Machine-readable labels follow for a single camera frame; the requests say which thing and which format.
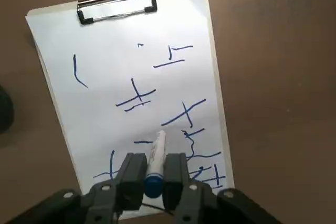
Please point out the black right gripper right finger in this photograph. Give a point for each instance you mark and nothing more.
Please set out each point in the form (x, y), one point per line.
(174, 171)

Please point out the black mesh pen holder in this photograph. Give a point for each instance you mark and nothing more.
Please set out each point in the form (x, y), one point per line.
(5, 108)

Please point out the white A4 paper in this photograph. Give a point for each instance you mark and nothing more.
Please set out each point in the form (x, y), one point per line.
(105, 64)

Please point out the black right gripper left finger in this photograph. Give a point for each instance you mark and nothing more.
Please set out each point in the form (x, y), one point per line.
(131, 171)

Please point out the white marker with blue cap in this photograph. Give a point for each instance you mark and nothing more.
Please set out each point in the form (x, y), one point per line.
(157, 153)

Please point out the cream clipboard with metal clip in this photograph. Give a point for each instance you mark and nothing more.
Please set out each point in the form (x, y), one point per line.
(207, 24)

